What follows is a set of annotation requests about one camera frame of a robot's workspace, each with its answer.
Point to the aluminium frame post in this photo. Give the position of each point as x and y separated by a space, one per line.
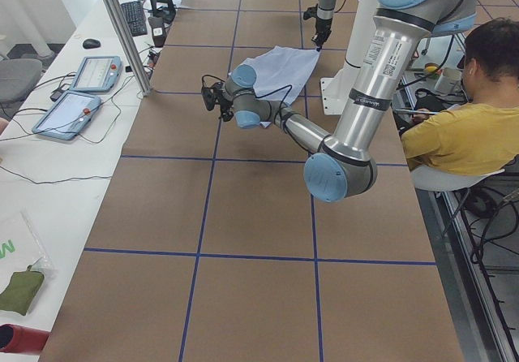
127 42

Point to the white chair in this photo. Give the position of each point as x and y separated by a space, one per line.
430 179

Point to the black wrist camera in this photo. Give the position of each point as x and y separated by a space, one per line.
209 97
309 13

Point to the green cloth pouch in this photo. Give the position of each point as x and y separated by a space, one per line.
21 291

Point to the grey teach pendant near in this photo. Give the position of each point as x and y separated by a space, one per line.
68 116

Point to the black computer mouse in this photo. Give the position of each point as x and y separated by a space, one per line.
91 43

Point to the grey teach pendant far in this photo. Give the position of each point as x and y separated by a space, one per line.
97 74

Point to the black keyboard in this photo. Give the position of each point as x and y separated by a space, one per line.
133 13

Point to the blue striped button shirt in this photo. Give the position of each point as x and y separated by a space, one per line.
282 72

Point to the grey teach pendant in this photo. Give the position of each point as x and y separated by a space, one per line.
97 74
68 116

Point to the brown paper table mat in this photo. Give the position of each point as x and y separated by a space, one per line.
208 246

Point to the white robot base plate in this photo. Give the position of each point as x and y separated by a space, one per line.
334 95

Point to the grey office chair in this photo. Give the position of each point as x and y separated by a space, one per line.
18 78

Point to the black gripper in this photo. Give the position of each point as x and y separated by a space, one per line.
225 107
323 26

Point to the person in yellow shirt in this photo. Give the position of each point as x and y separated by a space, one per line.
480 136

